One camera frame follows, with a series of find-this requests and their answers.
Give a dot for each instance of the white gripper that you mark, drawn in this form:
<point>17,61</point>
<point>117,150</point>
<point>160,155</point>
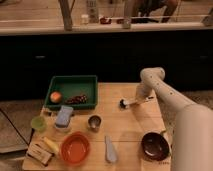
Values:
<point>142,92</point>

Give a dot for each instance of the white handled dish brush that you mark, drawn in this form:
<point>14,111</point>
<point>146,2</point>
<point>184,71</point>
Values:
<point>125,103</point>

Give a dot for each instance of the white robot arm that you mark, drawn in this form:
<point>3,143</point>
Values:
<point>192,142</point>

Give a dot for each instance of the small metal cup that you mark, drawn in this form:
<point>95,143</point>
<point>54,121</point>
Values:
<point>94,123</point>

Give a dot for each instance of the green plastic cup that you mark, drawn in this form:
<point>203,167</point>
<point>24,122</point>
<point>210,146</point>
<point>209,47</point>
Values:
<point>38,123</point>

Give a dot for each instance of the dark purple bowl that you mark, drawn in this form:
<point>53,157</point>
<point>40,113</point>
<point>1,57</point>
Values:
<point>155,146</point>

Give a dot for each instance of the dark grape bunch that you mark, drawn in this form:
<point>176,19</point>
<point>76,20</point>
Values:
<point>76,99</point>

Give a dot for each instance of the person sitting in background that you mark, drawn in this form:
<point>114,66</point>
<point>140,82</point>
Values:
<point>143,8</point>

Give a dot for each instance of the red object on shelf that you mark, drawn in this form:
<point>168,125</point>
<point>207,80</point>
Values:
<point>105,21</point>

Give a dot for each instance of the green plastic bin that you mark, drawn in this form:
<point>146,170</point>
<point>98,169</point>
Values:
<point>71,86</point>

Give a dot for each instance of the white jar on shelf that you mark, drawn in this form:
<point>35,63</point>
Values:
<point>84,19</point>

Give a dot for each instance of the red yellow apple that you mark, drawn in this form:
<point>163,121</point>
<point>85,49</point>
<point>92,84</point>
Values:
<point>56,97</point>

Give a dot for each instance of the orange plastic bowl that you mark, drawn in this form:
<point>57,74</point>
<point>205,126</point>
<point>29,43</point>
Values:
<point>75,149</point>

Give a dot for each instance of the yellow banana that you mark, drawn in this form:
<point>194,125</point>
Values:
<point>52,145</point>

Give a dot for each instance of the wooden block holder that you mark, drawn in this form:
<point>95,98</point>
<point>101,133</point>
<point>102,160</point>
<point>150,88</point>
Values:
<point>40,154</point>

